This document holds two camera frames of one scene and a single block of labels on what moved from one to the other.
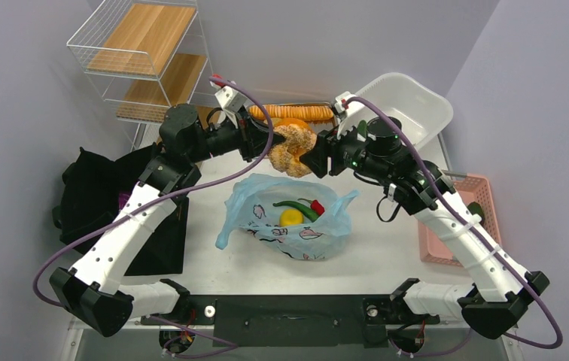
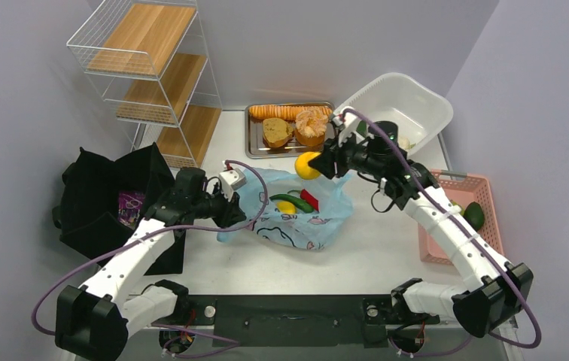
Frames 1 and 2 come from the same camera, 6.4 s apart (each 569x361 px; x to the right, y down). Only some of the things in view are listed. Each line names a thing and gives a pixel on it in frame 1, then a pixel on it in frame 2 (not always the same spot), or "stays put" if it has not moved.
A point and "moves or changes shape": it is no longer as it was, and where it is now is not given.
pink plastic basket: x=473 y=188 stays put
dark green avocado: x=474 y=208 stays put
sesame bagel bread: x=286 y=156 to x=311 y=126
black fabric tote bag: x=92 y=189 stays put
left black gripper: x=252 y=136 to x=231 y=213
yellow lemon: x=290 y=217 to x=286 y=207
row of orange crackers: x=314 y=112 stays put
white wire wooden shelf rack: x=148 y=57 stays put
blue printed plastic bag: x=250 y=207 moves or changes shape
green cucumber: x=362 y=127 stays put
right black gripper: x=329 y=147 stays put
